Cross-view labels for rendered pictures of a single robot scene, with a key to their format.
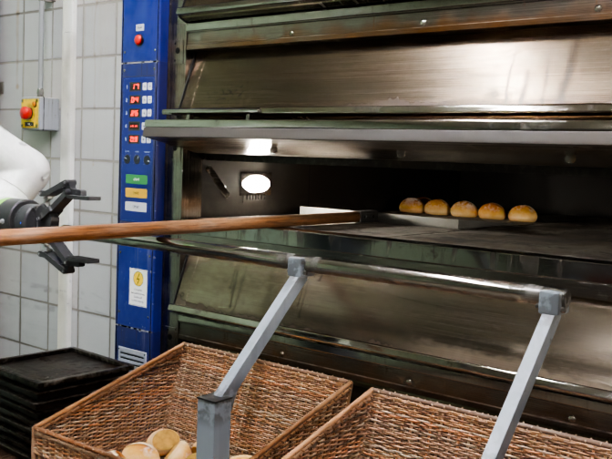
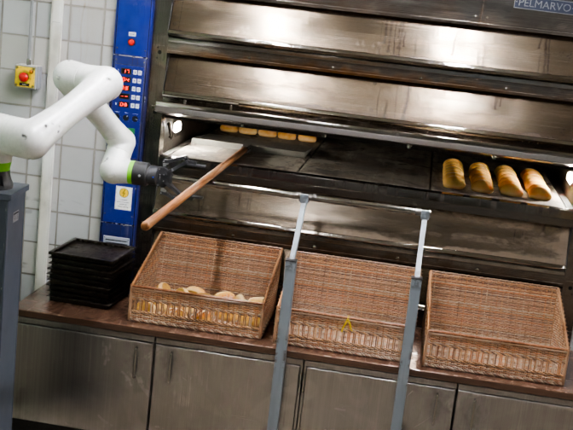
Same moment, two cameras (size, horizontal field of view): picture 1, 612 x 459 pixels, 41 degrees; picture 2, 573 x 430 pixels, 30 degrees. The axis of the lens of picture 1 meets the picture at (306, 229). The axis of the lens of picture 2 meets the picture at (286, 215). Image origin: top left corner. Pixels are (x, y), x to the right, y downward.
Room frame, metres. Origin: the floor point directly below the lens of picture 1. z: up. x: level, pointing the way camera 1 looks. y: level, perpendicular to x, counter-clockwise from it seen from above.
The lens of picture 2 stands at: (-2.04, 2.20, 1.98)
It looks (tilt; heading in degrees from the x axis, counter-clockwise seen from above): 12 degrees down; 329
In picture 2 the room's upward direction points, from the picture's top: 6 degrees clockwise
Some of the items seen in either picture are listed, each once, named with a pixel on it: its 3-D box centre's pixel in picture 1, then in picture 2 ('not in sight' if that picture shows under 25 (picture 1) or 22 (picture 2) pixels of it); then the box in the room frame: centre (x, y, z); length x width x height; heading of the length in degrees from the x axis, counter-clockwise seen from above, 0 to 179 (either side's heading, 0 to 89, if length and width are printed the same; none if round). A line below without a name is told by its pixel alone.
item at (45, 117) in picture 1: (39, 114); (27, 76); (2.57, 0.84, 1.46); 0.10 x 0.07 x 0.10; 52
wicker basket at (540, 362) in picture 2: not in sight; (493, 324); (1.09, -0.70, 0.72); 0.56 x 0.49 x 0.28; 54
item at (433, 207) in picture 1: (437, 207); (248, 128); (2.91, -0.46, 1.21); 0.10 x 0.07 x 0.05; 51
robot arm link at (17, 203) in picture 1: (23, 219); (142, 173); (1.76, 0.60, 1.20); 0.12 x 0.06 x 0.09; 142
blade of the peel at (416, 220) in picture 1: (405, 215); (254, 142); (2.55, -0.31, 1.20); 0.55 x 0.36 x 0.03; 52
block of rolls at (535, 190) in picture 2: not in sight; (494, 177); (1.67, -1.11, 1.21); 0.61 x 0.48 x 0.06; 142
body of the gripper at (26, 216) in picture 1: (42, 223); (160, 176); (1.71, 0.55, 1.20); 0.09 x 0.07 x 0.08; 52
